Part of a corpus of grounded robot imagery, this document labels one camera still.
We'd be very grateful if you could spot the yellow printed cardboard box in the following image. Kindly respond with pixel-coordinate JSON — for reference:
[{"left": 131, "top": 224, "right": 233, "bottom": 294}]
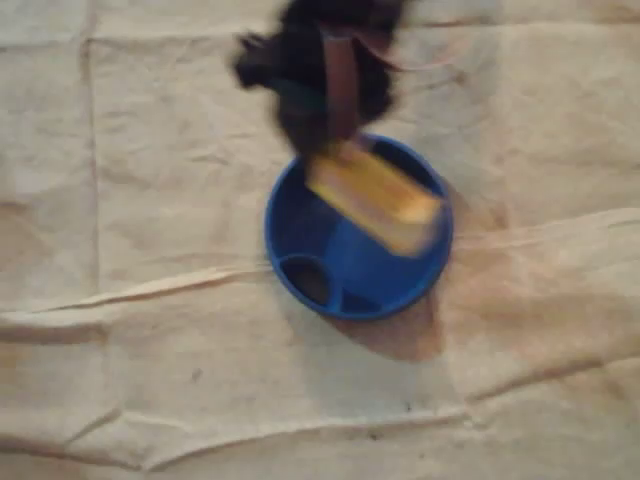
[{"left": 305, "top": 143, "right": 444, "bottom": 254}]

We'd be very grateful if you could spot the thin pink cable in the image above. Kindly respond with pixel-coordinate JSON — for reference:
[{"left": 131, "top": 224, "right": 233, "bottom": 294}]
[{"left": 367, "top": 42, "right": 467, "bottom": 84}]

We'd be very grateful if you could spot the blue divided plate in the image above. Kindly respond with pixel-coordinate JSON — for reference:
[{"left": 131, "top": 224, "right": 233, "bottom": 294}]
[{"left": 264, "top": 133, "right": 455, "bottom": 321}]

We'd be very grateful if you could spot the white wrinkled cloth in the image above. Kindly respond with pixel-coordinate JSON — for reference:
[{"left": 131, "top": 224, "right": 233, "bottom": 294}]
[{"left": 0, "top": 0, "right": 640, "bottom": 480}]

